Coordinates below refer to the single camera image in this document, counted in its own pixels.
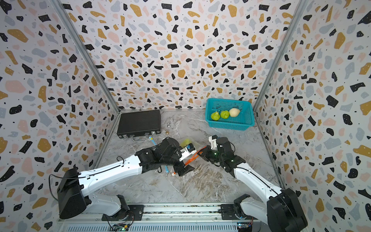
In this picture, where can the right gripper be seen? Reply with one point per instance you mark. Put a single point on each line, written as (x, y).
(206, 151)

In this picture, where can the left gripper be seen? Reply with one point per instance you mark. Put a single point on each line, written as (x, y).
(179, 168)

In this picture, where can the clear blue zip-top bag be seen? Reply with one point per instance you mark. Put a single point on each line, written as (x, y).
(164, 154)

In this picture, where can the clear red zip-top bag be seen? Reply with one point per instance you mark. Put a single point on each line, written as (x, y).
(191, 158)

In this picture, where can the green lime fruit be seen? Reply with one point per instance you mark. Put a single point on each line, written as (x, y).
(186, 142)

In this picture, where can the green pear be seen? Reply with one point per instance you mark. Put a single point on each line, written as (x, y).
(215, 116)

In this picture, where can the green apple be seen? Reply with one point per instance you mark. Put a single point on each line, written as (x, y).
(225, 114)

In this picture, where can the beige round fruit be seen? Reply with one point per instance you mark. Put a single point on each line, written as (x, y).
(234, 112)

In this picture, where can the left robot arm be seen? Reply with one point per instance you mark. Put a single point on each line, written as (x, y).
(76, 193)

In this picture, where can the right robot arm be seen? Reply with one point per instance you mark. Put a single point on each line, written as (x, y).
(278, 208)

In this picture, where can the teal plastic basket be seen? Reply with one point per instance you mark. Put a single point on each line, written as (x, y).
(242, 122)

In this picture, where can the black briefcase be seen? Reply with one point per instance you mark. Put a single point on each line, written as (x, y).
(139, 123)

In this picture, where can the green circuit board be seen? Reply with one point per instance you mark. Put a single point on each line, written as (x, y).
(119, 228)

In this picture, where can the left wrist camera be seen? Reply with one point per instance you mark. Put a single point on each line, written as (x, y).
(187, 151)

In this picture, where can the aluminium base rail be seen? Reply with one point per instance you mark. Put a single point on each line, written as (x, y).
(194, 217)

